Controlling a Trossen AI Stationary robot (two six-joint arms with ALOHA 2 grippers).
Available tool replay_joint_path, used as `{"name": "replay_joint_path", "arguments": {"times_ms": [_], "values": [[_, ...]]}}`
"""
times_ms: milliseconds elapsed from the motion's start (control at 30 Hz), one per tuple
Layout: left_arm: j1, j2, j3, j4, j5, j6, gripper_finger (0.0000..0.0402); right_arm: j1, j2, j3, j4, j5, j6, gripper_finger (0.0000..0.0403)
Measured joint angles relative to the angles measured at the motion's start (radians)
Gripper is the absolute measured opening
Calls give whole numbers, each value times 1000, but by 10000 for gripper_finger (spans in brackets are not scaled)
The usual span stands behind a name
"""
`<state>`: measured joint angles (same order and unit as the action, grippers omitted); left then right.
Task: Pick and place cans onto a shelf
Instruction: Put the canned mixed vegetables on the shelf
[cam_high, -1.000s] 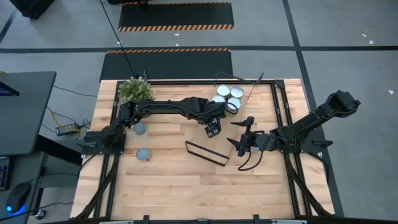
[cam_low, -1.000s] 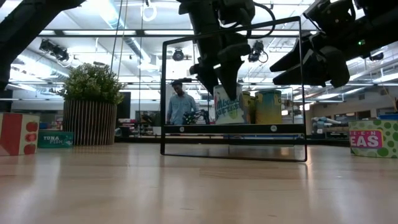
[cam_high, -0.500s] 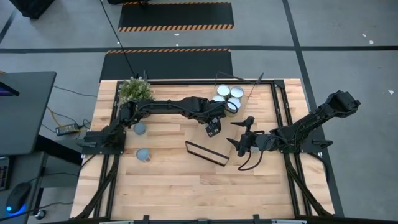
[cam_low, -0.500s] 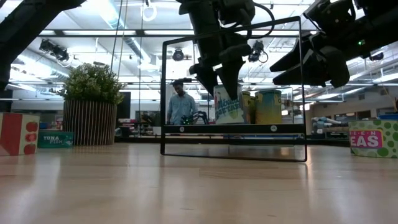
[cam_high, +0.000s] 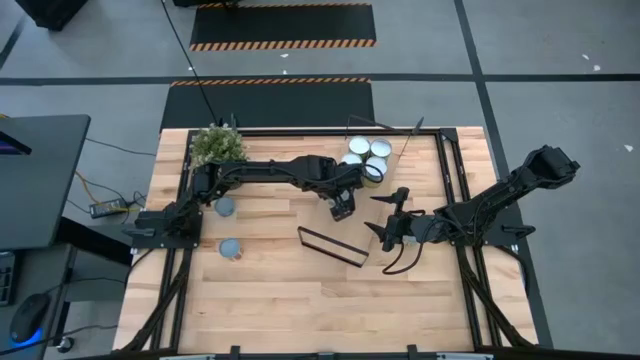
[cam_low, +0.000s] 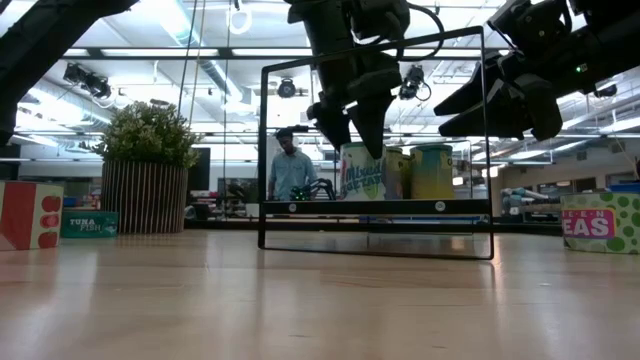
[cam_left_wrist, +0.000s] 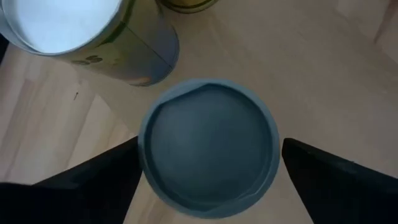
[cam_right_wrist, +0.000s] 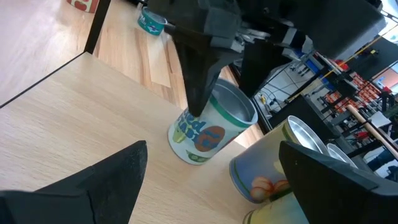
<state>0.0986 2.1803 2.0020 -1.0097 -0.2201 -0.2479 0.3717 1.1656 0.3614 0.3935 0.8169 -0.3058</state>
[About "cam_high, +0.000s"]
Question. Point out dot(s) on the potted green plant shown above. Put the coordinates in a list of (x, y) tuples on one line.
[(217, 145)]

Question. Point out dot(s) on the black power adapter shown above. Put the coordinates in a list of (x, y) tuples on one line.
[(107, 208)]

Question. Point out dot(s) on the teal tuna fish can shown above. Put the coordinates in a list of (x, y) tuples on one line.
[(225, 206)]

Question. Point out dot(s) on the grey keyboard desk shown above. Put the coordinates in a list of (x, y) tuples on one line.
[(42, 265)]

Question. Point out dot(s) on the wooden shelf with black frame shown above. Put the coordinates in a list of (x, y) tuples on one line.
[(350, 230)]

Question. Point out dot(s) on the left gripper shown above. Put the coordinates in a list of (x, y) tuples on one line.
[(345, 192)]

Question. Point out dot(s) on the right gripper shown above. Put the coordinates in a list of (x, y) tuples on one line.
[(407, 225)]

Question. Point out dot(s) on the black keyboard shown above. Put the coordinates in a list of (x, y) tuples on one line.
[(6, 280)]

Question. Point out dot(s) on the black computer mouse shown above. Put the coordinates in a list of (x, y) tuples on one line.
[(30, 315)]

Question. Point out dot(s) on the black caster wheel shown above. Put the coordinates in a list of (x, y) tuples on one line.
[(65, 344)]

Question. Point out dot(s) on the black hazard-striped floor mat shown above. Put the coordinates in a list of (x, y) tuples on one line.
[(270, 105), (280, 22)]

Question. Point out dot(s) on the black aluminium table frame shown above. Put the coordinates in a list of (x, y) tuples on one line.
[(280, 133)]

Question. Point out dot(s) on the white tomato label can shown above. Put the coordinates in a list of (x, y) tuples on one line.
[(230, 247)]

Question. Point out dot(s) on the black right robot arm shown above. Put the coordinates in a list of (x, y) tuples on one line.
[(500, 195)]

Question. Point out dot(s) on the tin can with yellowish label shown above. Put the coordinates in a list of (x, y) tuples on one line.
[(351, 159), (359, 146), (381, 148), (377, 165)]

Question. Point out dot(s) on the black computer monitor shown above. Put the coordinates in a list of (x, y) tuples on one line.
[(10, 145)]

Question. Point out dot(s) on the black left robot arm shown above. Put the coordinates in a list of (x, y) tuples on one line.
[(270, 172)]

